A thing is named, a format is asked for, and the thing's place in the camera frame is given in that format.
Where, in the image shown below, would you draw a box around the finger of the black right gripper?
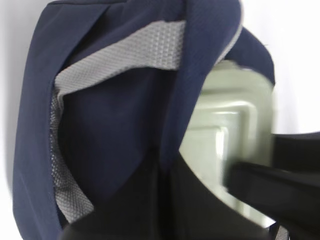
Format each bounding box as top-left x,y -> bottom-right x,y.
225,162 -> 320,240
272,132 -> 320,173

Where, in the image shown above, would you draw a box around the navy white lunch bag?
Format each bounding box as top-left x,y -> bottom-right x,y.
13,0 -> 275,240

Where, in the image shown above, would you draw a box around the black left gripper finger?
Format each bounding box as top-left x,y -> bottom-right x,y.
61,159 -> 270,240

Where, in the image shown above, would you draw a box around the glass container green lid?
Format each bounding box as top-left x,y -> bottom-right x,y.
179,60 -> 273,228

